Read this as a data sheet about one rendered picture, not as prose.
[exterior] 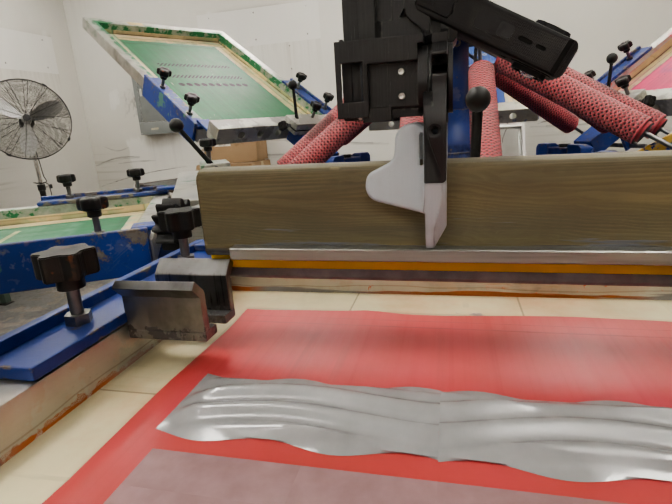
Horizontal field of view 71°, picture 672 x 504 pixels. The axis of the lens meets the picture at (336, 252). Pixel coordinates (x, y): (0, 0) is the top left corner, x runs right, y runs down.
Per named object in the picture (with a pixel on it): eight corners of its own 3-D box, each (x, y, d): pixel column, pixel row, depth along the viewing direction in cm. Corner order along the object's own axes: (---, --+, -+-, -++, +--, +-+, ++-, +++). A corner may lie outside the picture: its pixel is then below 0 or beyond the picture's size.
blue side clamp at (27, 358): (52, 450, 32) (27, 356, 30) (-7, 443, 33) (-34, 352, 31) (240, 292, 60) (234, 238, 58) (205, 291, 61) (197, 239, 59)
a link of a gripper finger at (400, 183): (370, 247, 37) (368, 129, 36) (446, 247, 36) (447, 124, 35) (363, 251, 34) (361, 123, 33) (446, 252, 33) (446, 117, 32)
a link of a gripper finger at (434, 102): (423, 185, 36) (423, 68, 35) (446, 184, 36) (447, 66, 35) (419, 182, 32) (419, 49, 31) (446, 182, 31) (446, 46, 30)
